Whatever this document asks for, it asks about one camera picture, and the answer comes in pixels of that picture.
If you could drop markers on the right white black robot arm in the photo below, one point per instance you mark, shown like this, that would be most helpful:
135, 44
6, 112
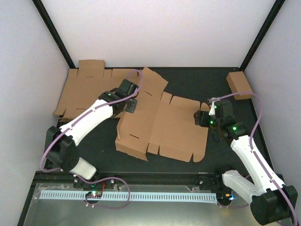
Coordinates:
269, 198

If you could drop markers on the left black frame post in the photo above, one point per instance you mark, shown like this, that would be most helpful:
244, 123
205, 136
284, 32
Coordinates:
53, 31

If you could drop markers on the black frame post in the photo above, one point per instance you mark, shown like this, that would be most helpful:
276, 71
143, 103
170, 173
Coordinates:
262, 32
53, 31

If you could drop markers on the white slotted cable duct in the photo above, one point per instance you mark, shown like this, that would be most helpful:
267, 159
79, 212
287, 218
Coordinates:
124, 196

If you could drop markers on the metal front plate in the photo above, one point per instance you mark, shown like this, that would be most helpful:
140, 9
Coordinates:
127, 213

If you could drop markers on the folded small cardboard box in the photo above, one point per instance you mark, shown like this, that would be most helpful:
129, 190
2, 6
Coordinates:
238, 83

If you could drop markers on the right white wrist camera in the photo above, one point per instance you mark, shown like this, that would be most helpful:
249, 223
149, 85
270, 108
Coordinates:
212, 105

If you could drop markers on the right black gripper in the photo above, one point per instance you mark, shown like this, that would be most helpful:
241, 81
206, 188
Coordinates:
201, 116

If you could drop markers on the right black frame post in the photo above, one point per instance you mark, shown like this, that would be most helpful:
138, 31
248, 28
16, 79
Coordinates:
262, 32

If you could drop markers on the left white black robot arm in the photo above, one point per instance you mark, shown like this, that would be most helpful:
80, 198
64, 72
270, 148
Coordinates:
61, 143

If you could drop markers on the stack of flat cardboard blanks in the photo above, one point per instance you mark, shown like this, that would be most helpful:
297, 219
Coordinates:
86, 83

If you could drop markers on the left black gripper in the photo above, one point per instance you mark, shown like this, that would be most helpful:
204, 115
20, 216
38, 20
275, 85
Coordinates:
131, 109

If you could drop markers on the black aluminium rail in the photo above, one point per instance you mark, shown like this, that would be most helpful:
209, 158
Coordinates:
133, 178

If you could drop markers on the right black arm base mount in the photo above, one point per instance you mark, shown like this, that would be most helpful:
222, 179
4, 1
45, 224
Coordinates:
212, 181

